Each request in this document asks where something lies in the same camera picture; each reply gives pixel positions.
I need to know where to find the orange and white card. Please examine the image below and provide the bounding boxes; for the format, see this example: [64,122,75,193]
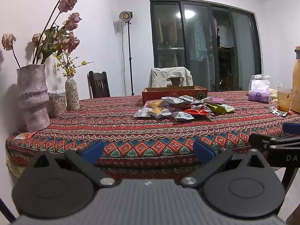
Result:
[13,132,35,141]

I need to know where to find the green snack packet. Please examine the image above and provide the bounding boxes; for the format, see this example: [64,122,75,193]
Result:
[206,103,235,115]

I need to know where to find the foil blister pack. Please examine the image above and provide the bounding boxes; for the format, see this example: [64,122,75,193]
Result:
[269,105,288,117]

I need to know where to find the white hanging garment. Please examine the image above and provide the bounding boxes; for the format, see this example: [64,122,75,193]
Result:
[218,25,235,48]

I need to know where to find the beige jacket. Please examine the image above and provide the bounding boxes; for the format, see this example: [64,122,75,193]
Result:
[149,67,194,88]

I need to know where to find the small floral vase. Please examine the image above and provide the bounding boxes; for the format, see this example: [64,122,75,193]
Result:
[65,75,81,110]

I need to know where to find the pile of silver packets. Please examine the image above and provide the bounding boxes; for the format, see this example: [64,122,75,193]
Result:
[133,96,207,122]

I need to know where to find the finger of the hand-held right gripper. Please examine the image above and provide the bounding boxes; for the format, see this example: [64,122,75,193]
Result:
[249,133,300,149]
[282,122,300,135]

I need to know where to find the studio light on stand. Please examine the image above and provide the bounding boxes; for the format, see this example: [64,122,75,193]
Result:
[119,11,135,96]

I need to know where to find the cookie packet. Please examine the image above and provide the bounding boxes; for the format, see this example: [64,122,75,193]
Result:
[149,107,173,119]
[145,100,164,109]

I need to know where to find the purple tissue pack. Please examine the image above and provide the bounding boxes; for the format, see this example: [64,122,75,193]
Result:
[248,89,271,104]

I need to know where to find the pink ceramic vase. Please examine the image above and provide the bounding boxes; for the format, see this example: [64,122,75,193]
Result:
[16,64,51,132]

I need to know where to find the yellow flower sprigs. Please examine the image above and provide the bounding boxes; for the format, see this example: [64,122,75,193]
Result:
[55,52,94,78]

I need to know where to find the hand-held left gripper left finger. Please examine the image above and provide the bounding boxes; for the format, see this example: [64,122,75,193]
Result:
[31,141,121,188]

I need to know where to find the red cardboard box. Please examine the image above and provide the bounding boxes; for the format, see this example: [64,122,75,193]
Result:
[141,85,208,106]

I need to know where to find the red patterned tablecloth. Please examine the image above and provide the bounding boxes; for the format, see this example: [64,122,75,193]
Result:
[5,90,300,181]

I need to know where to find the bread in clear bag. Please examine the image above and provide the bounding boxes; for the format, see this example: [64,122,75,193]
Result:
[269,88,279,104]

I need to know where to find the tan bottle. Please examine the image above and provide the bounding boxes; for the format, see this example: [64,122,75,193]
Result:
[290,46,300,113]

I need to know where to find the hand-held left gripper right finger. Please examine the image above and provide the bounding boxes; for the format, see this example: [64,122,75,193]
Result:
[179,139,270,188]

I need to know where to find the glass jar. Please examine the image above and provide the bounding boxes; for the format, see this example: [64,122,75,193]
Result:
[47,89,68,119]

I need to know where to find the black power cable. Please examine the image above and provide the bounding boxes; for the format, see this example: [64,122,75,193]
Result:
[121,23,128,92]

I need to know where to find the sliding glass door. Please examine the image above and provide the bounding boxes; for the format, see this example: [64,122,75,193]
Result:
[149,0,263,92]

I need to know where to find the dark wooden chair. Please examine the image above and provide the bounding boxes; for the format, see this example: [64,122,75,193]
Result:
[87,71,111,99]
[169,76,184,86]

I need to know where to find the glass cup with drink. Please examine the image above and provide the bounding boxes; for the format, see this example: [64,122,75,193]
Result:
[277,82,293,112]

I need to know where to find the light blue hanging shirt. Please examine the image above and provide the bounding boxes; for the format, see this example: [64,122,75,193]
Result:
[190,19,208,62]

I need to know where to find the clear plastic bag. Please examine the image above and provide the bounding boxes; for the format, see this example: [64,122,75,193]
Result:
[250,74,271,92]

